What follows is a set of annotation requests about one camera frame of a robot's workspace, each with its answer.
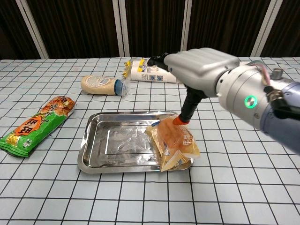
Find beige sauce bottle blue cap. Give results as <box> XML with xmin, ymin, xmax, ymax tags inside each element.
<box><xmin>81</xmin><ymin>75</ymin><xmax>131</xmax><ymax>97</ymax></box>

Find bread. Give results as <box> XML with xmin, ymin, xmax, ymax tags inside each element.
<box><xmin>145</xmin><ymin>118</ymin><xmax>201</xmax><ymax>173</ymax></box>

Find checkered grey tablecloth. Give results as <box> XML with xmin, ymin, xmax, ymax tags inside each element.
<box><xmin>0</xmin><ymin>56</ymin><xmax>300</xmax><ymax>225</ymax></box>

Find green snack bag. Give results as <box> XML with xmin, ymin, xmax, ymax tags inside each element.
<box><xmin>0</xmin><ymin>95</ymin><xmax>77</xmax><ymax>158</ymax></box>

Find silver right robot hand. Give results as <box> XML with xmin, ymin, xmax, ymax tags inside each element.
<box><xmin>147</xmin><ymin>47</ymin><xmax>241</xmax><ymax>128</ymax></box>

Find stainless steel rectangular tray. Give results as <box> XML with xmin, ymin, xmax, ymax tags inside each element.
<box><xmin>78</xmin><ymin>111</ymin><xmax>195</xmax><ymax>174</ymax></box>

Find white partition frame post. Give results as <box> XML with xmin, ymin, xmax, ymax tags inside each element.
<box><xmin>180</xmin><ymin>0</ymin><xmax>195</xmax><ymax>53</ymax></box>
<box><xmin>15</xmin><ymin>0</ymin><xmax>50</xmax><ymax>59</ymax></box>
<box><xmin>250</xmin><ymin>0</ymin><xmax>278</xmax><ymax>57</ymax></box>
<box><xmin>111</xmin><ymin>0</ymin><xmax>130</xmax><ymax>58</ymax></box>

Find white roll pack yellow ends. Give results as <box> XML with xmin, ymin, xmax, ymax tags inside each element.
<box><xmin>123</xmin><ymin>57</ymin><xmax>182</xmax><ymax>84</ymax></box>

